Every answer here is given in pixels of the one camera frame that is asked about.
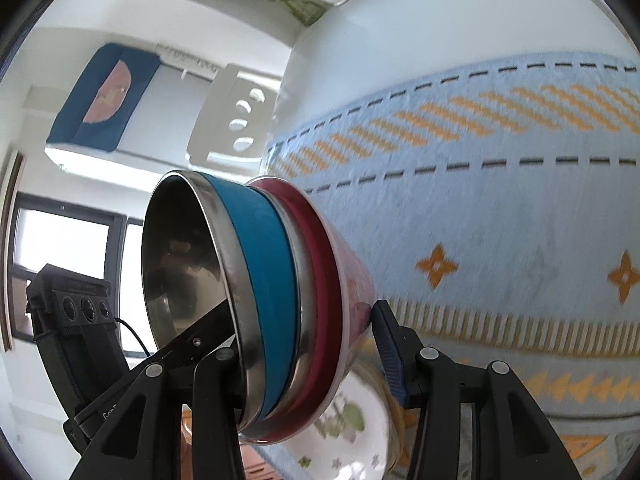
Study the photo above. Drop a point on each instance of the blue steel bowl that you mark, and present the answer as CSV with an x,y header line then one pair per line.
x,y
260,260

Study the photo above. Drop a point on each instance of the pink steel bowl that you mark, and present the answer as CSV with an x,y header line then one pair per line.
x,y
317,280

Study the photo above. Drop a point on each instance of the patterned woven table mat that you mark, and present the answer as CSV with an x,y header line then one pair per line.
x,y
500,220

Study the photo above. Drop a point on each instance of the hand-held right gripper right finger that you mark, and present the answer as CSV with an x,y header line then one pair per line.
x,y
390,350

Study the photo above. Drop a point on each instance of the round floral plate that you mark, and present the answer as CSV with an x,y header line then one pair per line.
x,y
395,420

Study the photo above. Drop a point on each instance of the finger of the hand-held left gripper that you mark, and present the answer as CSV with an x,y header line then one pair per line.
x,y
200,337

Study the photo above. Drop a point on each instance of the white chair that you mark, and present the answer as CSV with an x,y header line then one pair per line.
x,y
225,110

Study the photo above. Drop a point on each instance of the blue wall poster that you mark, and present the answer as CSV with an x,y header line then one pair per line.
x,y
100,95

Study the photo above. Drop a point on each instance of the dark-framed window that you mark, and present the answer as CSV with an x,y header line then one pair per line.
x,y
65,240

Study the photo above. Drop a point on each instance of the pink dotted ceramic bowl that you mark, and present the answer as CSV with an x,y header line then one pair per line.
x,y
352,285

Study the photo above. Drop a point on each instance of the square plate with tree print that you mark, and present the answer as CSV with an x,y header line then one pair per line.
x,y
345,430

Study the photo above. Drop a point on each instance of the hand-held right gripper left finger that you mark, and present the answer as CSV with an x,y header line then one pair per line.
x,y
220,375

